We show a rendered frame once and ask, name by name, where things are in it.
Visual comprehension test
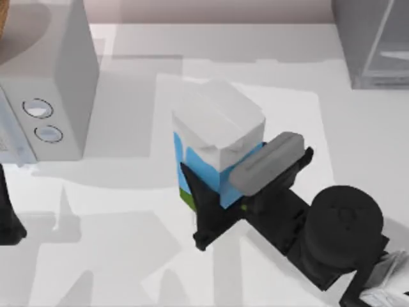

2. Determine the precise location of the white and blue carton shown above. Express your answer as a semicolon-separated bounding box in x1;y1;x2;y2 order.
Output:
171;78;267;212

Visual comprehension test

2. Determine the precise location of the small round microwave knob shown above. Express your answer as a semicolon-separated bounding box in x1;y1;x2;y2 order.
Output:
33;125;64;144

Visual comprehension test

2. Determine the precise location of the pale microwave oven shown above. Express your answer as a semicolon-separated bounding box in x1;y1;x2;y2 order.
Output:
0;0;100;168

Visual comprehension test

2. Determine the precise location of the grey cabinet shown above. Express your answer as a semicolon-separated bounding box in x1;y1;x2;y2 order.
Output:
330;0;409;91

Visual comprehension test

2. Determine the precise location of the large round microwave knob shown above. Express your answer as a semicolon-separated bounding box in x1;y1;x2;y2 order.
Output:
21;97;54;120

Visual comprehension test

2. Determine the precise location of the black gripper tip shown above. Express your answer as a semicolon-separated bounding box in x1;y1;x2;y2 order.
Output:
0;162;27;247

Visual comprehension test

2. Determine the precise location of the brown woven basket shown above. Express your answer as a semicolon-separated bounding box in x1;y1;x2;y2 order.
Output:
0;0;10;42

